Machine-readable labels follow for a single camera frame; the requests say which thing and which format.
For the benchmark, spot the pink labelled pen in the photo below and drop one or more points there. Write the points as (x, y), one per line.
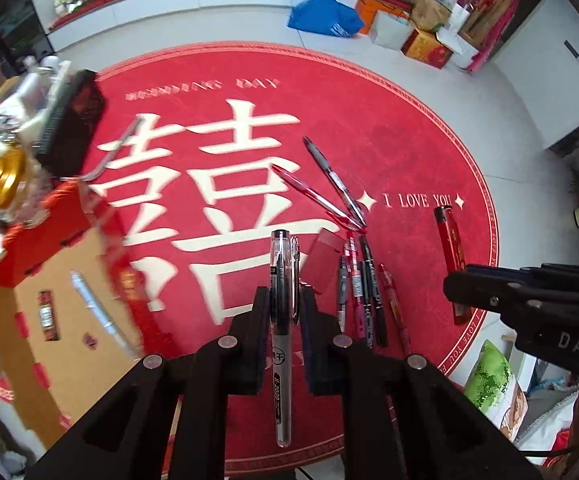
(355, 285)

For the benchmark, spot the red retractable gel pen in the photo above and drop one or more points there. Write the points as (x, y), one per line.
(314, 195)

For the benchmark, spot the blue plastic bag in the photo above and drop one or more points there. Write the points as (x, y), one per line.
(324, 15)

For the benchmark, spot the black box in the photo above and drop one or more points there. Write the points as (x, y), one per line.
(71, 125)

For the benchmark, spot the black marker pen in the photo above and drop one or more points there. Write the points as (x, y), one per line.
(374, 295)

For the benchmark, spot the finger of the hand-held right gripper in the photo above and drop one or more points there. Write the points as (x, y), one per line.
(479, 290)
(544, 274)

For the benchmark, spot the translucent red pen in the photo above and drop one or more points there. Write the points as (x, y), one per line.
(394, 305)

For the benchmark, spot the white cabinet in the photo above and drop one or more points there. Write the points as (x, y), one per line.
(544, 85)

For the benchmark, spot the clear black gel pen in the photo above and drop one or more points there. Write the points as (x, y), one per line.
(282, 280)

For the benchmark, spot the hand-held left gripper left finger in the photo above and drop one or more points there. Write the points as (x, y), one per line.
(262, 340)

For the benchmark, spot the green printed pillow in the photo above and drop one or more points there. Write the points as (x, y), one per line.
(492, 385)

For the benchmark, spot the black retractable gel pen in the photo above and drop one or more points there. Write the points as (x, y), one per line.
(332, 175)

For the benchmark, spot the dark slim pen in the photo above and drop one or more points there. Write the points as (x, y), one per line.
(342, 290)

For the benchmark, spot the red and yellow box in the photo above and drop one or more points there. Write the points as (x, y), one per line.
(427, 47)

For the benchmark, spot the silver pen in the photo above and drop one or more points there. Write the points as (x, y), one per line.
(96, 310)

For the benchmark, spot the orange box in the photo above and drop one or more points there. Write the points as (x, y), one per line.
(379, 10)

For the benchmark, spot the gold round ornament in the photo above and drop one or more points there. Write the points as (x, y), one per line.
(5, 177)

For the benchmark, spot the bent silver metal bar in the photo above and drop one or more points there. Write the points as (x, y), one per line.
(114, 152)

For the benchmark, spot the brown paper bag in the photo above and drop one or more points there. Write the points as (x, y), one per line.
(429, 12)

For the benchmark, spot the small red card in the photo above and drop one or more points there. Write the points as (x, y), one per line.
(322, 260)

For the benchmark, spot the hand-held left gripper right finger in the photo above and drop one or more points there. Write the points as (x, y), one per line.
(319, 350)

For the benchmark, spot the small red lighter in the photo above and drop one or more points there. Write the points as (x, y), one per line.
(49, 315)

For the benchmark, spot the white box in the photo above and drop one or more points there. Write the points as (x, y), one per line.
(389, 30)

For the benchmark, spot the round red printed mat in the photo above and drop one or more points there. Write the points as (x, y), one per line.
(394, 160)

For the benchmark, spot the long red lighter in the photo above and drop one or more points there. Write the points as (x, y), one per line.
(454, 255)

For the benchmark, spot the red cardboard gift box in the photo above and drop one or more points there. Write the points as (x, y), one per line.
(79, 385)

